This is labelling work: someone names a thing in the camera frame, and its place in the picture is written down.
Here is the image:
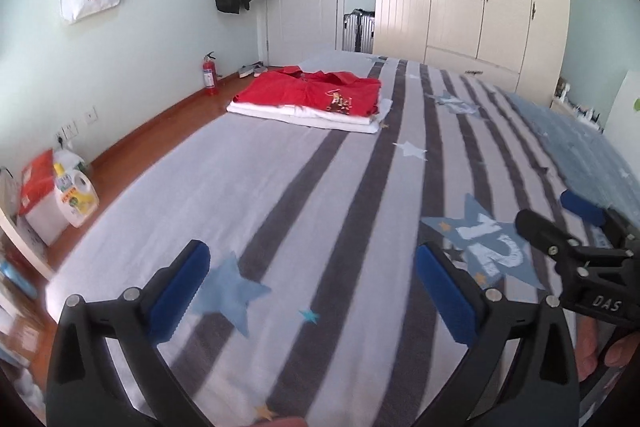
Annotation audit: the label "person's right hand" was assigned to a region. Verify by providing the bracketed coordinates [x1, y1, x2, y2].
[575, 319, 640, 383]

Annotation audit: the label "yellow detergent jug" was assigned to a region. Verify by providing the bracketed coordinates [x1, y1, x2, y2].
[53, 162, 100, 229]

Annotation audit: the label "silver suitcase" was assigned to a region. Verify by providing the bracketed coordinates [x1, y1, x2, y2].
[342, 9, 375, 54]

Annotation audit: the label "grey slippers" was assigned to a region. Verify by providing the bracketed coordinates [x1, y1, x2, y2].
[238, 62, 268, 78]

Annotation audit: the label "red and white box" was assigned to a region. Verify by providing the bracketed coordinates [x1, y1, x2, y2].
[18, 148, 68, 246]

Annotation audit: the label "striped grey bed sheet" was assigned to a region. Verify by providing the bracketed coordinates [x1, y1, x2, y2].
[44, 48, 640, 427]

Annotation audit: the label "red fire extinguisher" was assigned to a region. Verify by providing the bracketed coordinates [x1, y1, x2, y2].
[202, 52, 219, 96]

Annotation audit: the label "white shelf unit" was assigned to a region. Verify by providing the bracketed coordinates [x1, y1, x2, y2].
[1, 168, 47, 415]

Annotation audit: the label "blue blanket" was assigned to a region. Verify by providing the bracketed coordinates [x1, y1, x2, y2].
[504, 92, 639, 223]

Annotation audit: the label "folded white polo shirt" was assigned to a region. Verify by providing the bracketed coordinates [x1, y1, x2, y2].
[227, 98, 393, 134]

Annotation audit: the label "red polo shirt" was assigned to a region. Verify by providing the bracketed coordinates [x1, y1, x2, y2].
[233, 66, 381, 117]

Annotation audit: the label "white wall socket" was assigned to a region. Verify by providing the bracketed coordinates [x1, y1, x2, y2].
[54, 120, 79, 146]

